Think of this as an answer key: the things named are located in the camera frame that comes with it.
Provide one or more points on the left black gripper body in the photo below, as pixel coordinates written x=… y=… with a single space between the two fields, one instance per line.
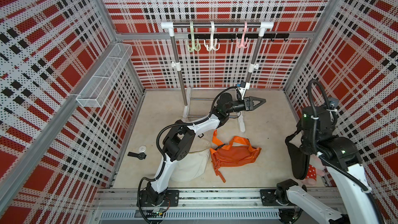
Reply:
x=237 y=106

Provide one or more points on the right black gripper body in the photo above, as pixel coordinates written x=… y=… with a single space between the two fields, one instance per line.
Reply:
x=303 y=140

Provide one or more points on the black sling bag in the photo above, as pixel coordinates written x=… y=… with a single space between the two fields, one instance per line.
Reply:
x=299 y=160

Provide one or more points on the orange sling bag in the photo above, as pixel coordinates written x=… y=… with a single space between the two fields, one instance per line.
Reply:
x=237 y=153

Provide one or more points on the cream sling bag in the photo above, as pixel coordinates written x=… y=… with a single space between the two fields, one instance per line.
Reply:
x=193 y=165

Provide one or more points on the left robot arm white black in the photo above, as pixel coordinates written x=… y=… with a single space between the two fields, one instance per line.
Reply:
x=174 y=141

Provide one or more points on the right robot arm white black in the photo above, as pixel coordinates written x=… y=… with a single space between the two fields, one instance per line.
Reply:
x=339 y=155

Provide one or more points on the pink plastic hook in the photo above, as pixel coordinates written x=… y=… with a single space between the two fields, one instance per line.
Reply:
x=243 y=42

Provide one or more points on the white plastic hook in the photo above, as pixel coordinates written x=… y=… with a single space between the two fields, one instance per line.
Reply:
x=212 y=46

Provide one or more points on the green plastic hook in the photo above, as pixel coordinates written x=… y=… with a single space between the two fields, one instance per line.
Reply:
x=195 y=43

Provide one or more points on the pink plush toy red dress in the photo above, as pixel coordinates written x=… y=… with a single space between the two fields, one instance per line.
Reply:
x=315 y=169

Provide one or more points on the metal clothes rack white joints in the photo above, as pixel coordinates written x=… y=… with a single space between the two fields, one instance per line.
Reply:
x=210 y=71

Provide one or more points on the black watch on floor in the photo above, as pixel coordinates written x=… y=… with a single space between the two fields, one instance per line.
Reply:
x=140 y=156

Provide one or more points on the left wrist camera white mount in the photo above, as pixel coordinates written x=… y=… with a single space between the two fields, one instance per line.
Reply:
x=242 y=87

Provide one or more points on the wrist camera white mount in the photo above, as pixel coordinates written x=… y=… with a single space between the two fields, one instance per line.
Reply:
x=242 y=87
x=332 y=105

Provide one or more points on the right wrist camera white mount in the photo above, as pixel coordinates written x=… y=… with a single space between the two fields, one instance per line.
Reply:
x=332 y=105

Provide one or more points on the white wire mesh basket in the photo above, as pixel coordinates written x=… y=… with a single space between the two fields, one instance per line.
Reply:
x=98 y=88

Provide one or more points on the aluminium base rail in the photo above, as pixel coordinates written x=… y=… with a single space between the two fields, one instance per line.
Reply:
x=192 y=205

